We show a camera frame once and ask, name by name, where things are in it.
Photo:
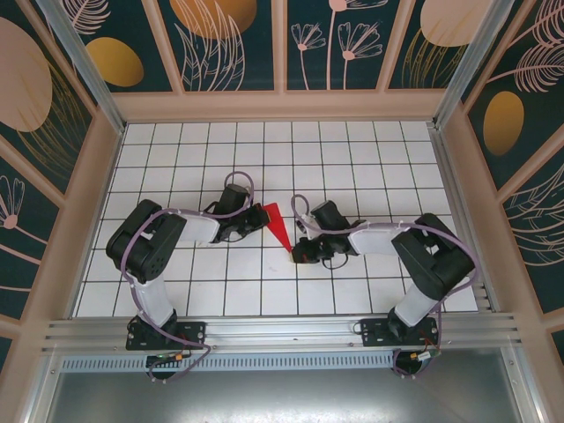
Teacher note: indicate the red paper sheet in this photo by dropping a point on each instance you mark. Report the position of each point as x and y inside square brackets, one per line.
[276, 222]

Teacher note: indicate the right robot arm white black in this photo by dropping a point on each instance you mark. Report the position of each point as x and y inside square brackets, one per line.
[374, 240]

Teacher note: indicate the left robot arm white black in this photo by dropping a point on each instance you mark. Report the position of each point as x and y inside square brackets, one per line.
[198, 229]

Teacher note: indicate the grey metal plate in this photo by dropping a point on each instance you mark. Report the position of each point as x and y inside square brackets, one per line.
[282, 396]

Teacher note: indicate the aluminium mounting rail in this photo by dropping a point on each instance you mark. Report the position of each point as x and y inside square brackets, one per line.
[282, 328]

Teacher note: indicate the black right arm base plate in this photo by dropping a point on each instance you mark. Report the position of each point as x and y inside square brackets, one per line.
[374, 335]

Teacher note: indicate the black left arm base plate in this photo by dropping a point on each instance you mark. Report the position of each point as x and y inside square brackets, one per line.
[194, 335]

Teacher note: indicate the aluminium side rail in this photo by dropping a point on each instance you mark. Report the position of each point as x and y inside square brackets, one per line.
[457, 211]

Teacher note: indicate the wall panel pink flowers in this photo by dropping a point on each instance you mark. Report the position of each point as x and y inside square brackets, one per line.
[335, 53]

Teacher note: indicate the wall panel orange circle leaves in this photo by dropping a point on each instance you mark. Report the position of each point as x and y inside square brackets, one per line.
[211, 26]

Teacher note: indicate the wall panel orange oval feather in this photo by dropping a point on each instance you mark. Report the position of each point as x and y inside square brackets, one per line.
[114, 61]

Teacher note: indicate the wall panel pink circle gold lines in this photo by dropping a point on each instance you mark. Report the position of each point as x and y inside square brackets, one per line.
[432, 35]

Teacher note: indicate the wall panel pink feather outlines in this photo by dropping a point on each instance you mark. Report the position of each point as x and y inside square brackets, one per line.
[537, 229]

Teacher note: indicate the aluminium corner post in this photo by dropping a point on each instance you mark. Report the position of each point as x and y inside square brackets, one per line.
[81, 57]
[472, 57]

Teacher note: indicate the wall panel single pink flower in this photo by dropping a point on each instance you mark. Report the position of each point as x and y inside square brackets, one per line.
[22, 229]

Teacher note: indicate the wall panel orange oval large feathers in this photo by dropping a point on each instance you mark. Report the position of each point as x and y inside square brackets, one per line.
[520, 88]

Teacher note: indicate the wall panel large pink circle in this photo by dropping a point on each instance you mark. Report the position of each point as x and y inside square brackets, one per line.
[26, 88]

